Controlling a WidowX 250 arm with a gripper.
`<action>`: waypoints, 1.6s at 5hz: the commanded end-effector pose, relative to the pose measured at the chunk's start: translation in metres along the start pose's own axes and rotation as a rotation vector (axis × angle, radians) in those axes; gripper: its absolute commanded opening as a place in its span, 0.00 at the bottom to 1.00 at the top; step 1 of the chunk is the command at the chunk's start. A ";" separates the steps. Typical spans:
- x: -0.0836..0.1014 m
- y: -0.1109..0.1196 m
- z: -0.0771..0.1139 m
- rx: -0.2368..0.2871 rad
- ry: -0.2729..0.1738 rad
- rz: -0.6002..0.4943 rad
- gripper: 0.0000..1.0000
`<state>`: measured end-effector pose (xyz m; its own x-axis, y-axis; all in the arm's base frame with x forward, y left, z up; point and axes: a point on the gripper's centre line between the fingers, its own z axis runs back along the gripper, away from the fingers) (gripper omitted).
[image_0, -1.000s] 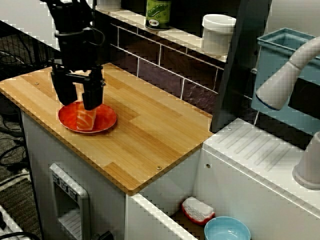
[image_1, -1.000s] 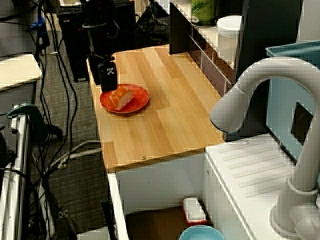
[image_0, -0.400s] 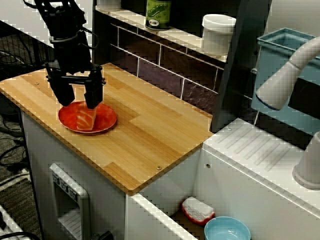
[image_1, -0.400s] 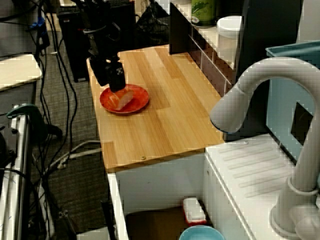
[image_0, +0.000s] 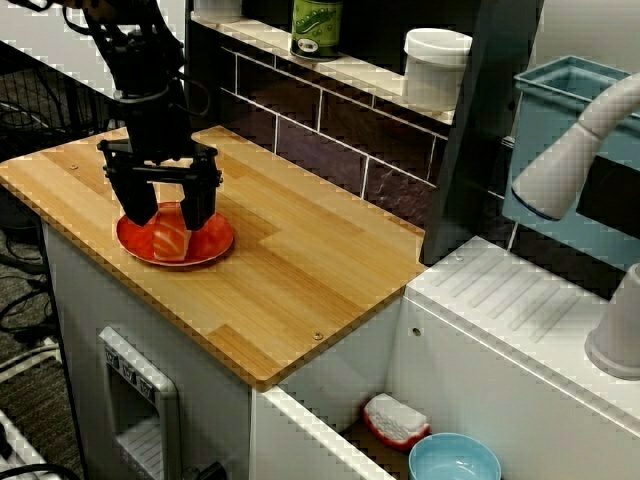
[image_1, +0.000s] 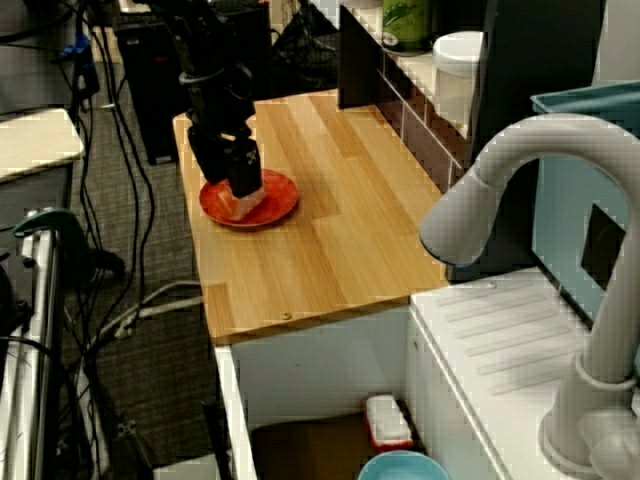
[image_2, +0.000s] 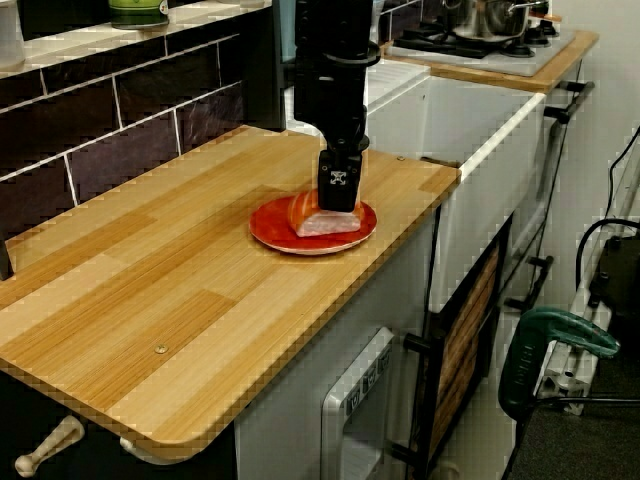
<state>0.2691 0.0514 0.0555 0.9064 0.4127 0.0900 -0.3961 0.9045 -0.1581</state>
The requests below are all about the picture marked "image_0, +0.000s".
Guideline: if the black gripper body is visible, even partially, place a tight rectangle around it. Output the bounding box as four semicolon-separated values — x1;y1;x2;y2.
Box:
97;84;224;189

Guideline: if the red plate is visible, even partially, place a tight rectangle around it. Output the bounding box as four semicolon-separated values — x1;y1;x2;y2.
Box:
116;202;236;266

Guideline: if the aluminium frame rail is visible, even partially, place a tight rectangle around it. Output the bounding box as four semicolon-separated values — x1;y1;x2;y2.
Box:
0;409;49;480

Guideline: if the white plastic container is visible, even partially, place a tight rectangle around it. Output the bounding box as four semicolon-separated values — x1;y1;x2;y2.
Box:
192;0;244;19
402;27;474;114

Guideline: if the light blue bowl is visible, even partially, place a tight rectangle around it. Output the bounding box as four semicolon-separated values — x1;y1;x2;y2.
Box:
408;432;503;480

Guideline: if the black wire mesh panel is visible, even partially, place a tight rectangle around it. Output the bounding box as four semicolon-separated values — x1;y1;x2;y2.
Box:
0;59;146;146

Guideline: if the blue plastic bin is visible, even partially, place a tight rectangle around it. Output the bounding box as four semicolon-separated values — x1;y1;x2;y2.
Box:
501;54;640;271

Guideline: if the cream shelf ledge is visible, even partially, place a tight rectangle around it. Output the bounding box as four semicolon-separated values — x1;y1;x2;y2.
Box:
190;9;459;126

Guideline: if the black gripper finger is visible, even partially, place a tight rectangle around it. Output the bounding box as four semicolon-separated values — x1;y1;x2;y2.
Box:
107;177;160;227
178;182;220;232

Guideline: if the red tuna sushi toy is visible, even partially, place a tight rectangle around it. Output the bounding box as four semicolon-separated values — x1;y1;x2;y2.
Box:
363;393;432;451

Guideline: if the green can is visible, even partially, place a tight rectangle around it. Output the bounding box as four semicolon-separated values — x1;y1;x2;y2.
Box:
290;0;344;62

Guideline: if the dark tiled backsplash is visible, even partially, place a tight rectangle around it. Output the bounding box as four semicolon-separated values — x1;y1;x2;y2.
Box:
219;44;521;251

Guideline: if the white power strip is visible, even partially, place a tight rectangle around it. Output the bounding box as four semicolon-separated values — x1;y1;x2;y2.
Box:
0;339;61;384

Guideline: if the black robot wrist cable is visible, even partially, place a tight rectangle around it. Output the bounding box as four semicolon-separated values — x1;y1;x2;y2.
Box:
177;74;211;117

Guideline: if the dark upright shelf panel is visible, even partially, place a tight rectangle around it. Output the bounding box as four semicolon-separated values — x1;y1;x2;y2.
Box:
421;0;546;266
184;0;241;136

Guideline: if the grey toy faucet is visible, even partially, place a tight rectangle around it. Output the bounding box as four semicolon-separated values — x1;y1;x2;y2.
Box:
510;72;640;381

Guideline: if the grey dispenser panel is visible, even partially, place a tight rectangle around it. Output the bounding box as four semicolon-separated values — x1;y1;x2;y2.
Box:
97;327;182;480

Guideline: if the orange salmon sushi toy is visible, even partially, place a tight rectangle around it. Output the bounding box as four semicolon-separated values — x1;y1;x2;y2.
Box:
152;207;194;262

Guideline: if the white toy kitchen cabinet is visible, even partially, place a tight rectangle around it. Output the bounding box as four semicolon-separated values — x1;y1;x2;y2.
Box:
39;219;640;480

